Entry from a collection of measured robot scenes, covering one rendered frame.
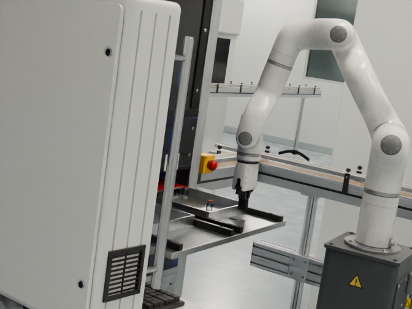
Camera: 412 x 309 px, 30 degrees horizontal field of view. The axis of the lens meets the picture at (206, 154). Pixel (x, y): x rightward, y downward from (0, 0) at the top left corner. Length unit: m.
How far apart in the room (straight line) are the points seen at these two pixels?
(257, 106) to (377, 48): 1.54
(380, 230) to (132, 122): 1.21
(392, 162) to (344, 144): 1.55
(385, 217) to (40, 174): 1.27
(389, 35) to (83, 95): 2.55
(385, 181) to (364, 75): 0.35
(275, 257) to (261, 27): 8.35
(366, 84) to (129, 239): 1.14
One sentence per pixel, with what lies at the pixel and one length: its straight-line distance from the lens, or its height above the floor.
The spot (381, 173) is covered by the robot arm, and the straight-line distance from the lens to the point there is 2.57.
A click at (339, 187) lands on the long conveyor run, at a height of 0.91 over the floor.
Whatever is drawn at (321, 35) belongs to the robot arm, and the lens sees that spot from 2.52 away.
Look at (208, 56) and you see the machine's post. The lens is 2.85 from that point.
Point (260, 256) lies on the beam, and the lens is 3.69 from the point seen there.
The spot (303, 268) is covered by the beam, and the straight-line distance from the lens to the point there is 3.59.
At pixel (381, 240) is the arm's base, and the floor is 0.90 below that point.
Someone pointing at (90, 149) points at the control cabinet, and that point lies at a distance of 1.65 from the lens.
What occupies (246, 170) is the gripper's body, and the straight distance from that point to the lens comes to 2.63.
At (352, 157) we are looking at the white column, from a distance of 4.06.
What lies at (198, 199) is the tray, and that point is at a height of 0.88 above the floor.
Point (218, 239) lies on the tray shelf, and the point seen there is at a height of 0.88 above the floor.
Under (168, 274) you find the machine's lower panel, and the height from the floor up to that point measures 0.58.
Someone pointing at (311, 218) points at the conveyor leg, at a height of 0.73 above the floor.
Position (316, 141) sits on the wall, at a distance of 11.32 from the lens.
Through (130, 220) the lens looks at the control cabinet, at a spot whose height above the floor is 1.07.
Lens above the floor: 1.50
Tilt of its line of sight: 9 degrees down
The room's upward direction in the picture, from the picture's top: 8 degrees clockwise
